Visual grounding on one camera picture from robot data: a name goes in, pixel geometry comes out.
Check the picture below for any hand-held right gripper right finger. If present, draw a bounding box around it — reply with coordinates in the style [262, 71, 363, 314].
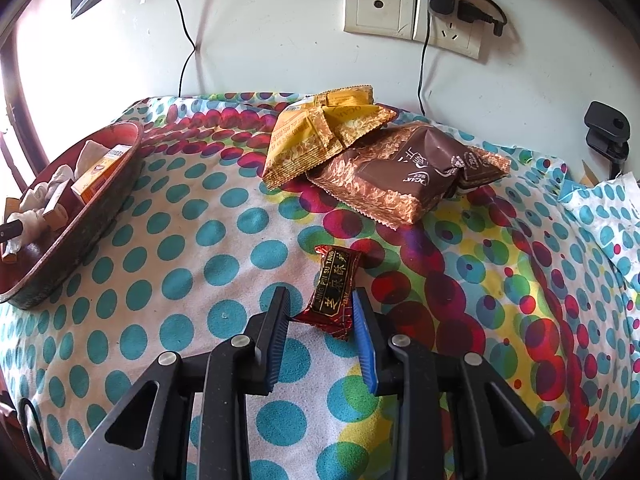
[351, 289, 583, 480]

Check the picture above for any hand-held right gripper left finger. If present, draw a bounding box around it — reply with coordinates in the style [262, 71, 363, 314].
[60, 286, 292, 480]

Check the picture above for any white sock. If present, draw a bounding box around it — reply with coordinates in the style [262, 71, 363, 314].
[20, 165, 76, 211]
[7, 209, 53, 253]

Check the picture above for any red round tray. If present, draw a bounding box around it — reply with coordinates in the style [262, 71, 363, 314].
[0, 121, 146, 310]

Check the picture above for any dark red candy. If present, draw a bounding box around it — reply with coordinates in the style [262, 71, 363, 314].
[291, 244, 363, 342]

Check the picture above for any grey sock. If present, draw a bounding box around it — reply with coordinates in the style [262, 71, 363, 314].
[75, 139, 108, 181]

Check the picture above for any polka dot bed sheet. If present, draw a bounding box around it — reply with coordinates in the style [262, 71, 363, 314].
[0, 91, 640, 480]

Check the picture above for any brown snack packet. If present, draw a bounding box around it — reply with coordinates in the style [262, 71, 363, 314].
[452, 144, 512, 192]
[306, 121, 473, 231]

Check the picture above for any yellow snack packet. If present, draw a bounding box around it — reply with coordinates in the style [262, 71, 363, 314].
[287, 85, 376, 111]
[262, 102, 398, 190]

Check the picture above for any polka dot pillow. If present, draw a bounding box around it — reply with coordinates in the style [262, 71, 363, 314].
[557, 170, 640, 281]

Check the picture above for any white power outlet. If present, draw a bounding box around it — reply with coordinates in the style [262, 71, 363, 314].
[412, 0, 482, 59]

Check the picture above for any black clip device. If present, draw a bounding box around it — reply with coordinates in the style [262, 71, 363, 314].
[584, 101, 631, 181]

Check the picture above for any black plug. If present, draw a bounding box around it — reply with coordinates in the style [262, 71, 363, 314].
[457, 0, 508, 37]

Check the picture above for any wooden window frame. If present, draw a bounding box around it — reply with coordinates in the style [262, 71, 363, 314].
[0, 10, 31, 191]

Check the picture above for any black cable loop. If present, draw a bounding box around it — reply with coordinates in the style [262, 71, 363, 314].
[17, 397, 51, 471]

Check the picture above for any thin black cable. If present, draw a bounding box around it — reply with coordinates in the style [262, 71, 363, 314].
[174, 0, 201, 97]

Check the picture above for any black adapter cable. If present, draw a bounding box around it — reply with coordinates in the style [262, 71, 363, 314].
[417, 12, 432, 116]

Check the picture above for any white wall plate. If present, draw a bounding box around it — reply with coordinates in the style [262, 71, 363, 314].
[343, 0, 418, 41]

